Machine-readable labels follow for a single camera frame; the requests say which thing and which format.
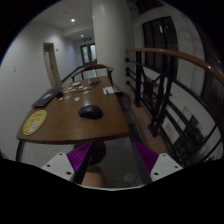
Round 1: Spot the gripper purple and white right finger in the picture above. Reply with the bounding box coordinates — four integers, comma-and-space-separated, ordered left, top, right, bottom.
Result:
134, 142, 182, 181

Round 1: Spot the black computer mouse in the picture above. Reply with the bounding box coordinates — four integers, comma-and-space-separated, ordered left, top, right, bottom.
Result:
78, 105, 103, 119

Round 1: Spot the dark closed laptop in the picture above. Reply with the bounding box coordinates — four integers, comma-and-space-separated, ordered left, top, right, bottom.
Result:
33, 88, 62, 108

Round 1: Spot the green exit sign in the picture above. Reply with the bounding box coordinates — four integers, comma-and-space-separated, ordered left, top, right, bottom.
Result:
83, 37, 92, 42

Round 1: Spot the white side door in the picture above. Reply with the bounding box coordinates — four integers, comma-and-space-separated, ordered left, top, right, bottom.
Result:
43, 43, 61, 87

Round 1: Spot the wooden chair at table end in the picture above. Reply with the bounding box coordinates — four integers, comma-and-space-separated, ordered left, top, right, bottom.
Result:
71, 64, 113, 84

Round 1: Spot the brown wooden table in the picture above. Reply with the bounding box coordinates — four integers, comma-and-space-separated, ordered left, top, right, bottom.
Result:
15, 75, 132, 163

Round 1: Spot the yellow round mouse pad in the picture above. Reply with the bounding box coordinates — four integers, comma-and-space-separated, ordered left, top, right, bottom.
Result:
23, 110, 47, 136

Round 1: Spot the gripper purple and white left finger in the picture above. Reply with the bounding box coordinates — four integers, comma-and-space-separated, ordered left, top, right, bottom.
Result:
42, 142, 92, 181

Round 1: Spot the white paper notepad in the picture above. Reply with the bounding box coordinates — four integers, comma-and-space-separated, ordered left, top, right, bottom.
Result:
103, 87, 115, 95

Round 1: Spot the black metal railing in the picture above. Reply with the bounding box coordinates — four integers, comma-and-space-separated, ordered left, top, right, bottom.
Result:
125, 52, 224, 165

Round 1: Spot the glass double door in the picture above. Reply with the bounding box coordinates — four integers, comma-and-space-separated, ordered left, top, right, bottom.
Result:
80, 44, 97, 65

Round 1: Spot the wooden stair handrail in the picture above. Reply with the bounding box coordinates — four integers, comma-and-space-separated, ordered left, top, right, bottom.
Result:
125, 48, 224, 87

